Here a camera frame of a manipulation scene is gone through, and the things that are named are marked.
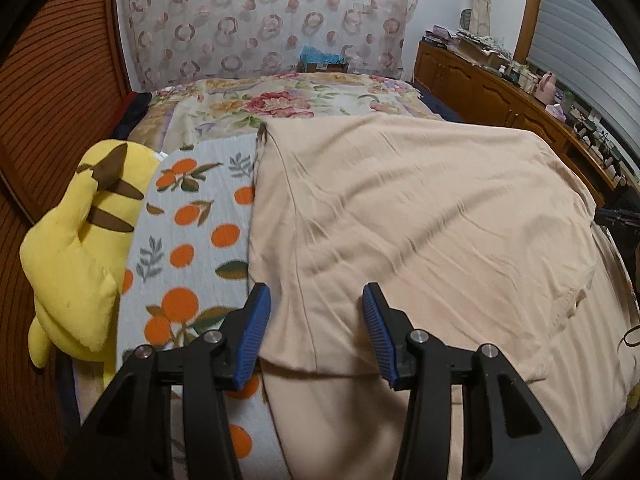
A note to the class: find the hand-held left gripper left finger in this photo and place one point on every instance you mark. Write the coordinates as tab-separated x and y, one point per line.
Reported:
252	340

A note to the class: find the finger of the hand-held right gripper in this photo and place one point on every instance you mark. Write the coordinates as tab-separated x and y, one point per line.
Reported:
622	217

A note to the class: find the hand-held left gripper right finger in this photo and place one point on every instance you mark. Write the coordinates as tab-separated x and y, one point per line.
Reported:
380	340

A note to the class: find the beige printed t-shirt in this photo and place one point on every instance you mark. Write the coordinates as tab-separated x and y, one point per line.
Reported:
410	220

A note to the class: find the pink tissue pack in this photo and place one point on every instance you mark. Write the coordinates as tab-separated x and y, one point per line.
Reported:
556	112

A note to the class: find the orange fruit print blanket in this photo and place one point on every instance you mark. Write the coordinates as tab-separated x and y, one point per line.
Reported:
200	220

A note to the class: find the pink bottle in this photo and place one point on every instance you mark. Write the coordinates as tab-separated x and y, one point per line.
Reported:
545	87

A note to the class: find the wooden sideboard cabinet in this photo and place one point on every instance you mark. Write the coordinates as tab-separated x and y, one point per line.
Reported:
480	90

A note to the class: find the yellow plush toy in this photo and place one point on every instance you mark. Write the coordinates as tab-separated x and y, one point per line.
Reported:
75	250

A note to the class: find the dark blue bed cover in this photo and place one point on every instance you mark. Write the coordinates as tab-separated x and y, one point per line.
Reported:
435	102

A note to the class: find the cardboard box with clutter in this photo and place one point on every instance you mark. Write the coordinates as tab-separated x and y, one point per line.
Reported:
480	47

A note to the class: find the floral blanket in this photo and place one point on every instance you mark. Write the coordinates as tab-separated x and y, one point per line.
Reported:
280	102

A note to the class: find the blue storage box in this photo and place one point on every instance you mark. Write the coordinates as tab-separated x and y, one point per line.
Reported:
322	60

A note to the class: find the wooden louvered wardrobe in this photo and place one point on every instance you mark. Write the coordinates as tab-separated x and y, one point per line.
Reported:
55	110

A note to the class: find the circle print curtain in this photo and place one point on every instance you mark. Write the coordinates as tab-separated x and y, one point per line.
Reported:
270	15

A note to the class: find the wooden window frame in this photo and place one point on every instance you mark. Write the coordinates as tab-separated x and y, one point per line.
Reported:
531	5

